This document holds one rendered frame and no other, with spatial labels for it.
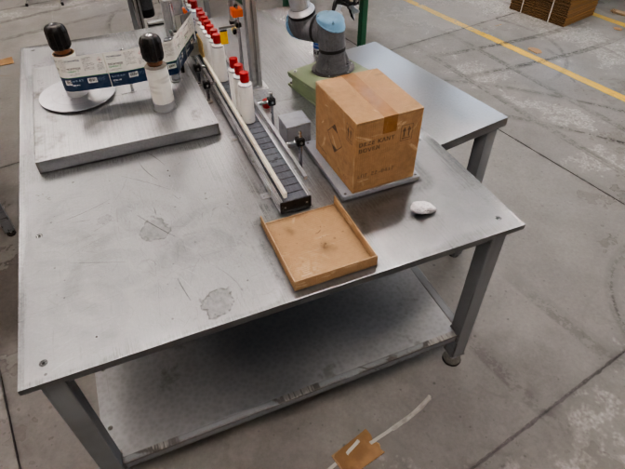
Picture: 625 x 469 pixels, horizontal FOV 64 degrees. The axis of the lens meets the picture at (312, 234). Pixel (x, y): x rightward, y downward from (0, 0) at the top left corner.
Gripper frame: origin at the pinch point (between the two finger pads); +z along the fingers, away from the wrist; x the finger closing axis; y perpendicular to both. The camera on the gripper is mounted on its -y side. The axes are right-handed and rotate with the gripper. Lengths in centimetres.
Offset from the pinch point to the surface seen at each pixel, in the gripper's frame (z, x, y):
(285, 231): 33, -104, 76
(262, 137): 22, -80, 36
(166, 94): 12, -96, -3
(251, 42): -1, -54, -1
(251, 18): -10, -54, 0
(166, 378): 96, -143, 49
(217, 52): 2, -67, -8
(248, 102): 11, -79, 27
